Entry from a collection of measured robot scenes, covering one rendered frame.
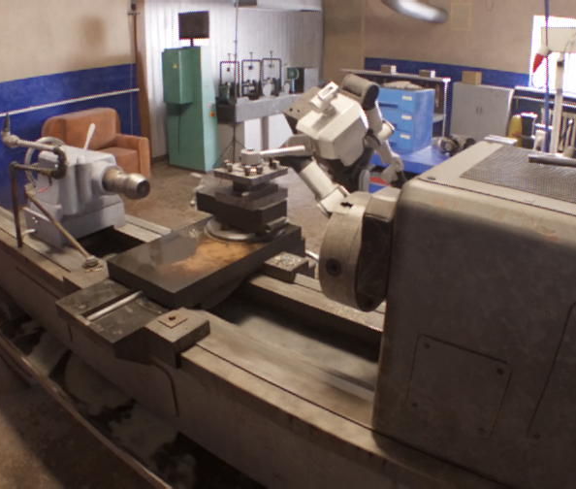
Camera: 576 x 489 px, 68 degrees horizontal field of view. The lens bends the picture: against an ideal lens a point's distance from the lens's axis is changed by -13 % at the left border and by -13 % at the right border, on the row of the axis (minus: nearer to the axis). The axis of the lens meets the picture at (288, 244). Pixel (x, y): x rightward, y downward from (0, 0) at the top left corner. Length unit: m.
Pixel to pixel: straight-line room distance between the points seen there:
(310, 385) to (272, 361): 0.12
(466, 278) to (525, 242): 0.11
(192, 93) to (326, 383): 4.88
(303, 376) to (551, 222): 0.66
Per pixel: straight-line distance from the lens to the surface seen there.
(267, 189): 1.50
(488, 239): 0.69
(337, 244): 0.97
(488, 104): 7.74
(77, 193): 1.75
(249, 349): 1.19
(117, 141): 5.64
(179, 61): 5.55
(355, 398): 1.05
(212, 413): 1.29
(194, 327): 1.21
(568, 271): 0.68
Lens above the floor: 1.53
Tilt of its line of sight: 24 degrees down
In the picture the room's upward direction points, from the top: straight up
